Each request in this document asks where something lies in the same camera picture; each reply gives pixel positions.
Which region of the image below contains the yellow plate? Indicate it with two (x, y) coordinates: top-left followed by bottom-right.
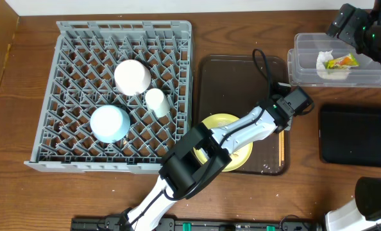
(194, 114), (253, 172)

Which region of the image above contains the clear plastic waste bin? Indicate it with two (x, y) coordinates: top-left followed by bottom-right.
(287, 33), (381, 88)

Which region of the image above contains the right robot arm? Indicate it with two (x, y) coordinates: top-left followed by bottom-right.
(325, 0), (381, 231)

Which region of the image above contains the light blue bowl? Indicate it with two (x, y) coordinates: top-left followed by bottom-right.
(90, 105), (130, 143)

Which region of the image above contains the pink bowl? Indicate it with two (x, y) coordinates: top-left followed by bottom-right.
(114, 60), (151, 96)

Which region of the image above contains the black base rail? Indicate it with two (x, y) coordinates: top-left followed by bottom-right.
(70, 218), (325, 231)

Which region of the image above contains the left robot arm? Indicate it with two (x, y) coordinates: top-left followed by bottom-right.
(120, 87), (314, 230)

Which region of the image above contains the white cup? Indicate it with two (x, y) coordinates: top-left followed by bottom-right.
(145, 89), (171, 118)

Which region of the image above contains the dark brown serving tray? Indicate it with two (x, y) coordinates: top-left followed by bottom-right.
(192, 55), (290, 176)

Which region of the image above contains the grey plastic dishwasher rack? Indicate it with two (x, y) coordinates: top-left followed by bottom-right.
(27, 21), (194, 174)

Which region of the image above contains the black waste bin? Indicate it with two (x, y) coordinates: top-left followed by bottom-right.
(319, 104), (381, 167)

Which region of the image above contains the crumpled white tissue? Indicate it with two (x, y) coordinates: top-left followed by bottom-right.
(316, 50), (350, 80)

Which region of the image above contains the yellow green snack wrapper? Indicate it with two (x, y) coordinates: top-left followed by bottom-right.
(324, 53), (359, 69)

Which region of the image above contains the wooden chopstick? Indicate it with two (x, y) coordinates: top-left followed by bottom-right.
(279, 131), (285, 166)
(278, 132), (284, 167)

